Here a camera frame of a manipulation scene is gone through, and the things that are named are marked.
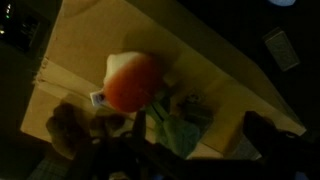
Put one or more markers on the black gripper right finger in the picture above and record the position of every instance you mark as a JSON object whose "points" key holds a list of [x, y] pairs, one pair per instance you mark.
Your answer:
{"points": [[269, 141]]}

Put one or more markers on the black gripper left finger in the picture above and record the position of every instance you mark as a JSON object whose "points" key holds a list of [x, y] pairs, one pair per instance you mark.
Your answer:
{"points": [[139, 127]]}

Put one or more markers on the brown plush toy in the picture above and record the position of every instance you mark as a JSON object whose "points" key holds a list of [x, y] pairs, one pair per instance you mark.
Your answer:
{"points": [[67, 134]]}

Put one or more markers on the cardboard box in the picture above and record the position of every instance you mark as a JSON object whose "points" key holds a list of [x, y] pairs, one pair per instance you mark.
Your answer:
{"points": [[193, 60]]}

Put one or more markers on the black block far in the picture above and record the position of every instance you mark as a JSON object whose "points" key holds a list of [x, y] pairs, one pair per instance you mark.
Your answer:
{"points": [[194, 112]]}

